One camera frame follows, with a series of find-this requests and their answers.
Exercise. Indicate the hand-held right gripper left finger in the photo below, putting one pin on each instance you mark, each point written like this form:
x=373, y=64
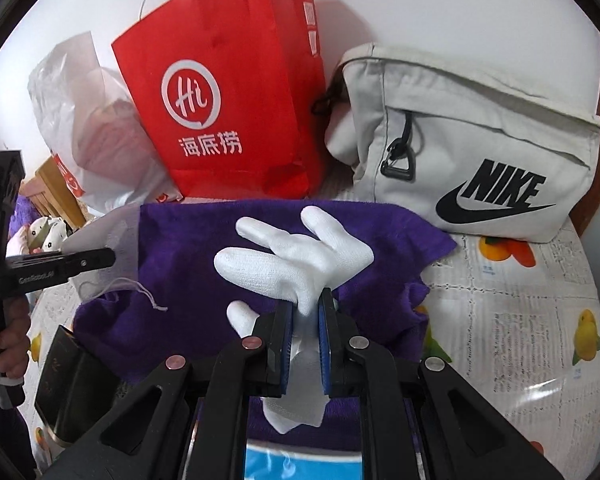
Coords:
x=286, y=350

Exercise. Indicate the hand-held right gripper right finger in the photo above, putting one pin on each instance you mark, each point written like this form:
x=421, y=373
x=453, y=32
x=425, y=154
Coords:
x=325, y=350

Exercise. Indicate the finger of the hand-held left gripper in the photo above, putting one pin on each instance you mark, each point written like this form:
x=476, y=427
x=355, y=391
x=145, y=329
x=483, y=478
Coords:
x=65, y=262

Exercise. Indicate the white gauze cloth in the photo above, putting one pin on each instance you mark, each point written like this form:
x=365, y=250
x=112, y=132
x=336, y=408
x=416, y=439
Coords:
x=115, y=230

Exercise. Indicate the white fabric glove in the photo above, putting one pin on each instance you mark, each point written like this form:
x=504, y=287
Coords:
x=300, y=260

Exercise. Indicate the person's left forearm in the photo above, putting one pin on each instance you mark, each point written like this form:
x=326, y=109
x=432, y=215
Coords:
x=2, y=440

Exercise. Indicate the person's left hand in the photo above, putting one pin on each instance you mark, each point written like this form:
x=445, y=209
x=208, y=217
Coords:
x=15, y=350

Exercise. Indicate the white plush item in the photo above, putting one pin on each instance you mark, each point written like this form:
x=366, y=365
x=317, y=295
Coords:
x=42, y=232

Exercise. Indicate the brown printed cardboard box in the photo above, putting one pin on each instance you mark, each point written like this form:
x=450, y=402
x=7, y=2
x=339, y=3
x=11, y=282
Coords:
x=60, y=185

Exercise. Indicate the blue cardboard box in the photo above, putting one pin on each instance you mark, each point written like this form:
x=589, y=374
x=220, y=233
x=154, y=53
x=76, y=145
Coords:
x=300, y=465

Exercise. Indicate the white plastic shopping bag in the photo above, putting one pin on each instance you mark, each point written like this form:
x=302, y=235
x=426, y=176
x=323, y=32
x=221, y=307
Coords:
x=80, y=100

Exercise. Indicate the dark green tin box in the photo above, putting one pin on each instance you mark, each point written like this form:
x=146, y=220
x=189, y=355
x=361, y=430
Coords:
x=75, y=385

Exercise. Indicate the purple towel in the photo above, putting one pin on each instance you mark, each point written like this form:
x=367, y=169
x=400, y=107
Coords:
x=190, y=240

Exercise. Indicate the fruit print tablecloth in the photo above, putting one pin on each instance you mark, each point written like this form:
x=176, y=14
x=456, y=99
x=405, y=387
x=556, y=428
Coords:
x=505, y=320

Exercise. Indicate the red paper bag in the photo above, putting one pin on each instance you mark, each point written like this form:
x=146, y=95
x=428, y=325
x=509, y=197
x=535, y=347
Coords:
x=240, y=60

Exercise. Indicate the beige canvas bag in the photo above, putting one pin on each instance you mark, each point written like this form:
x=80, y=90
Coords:
x=480, y=125

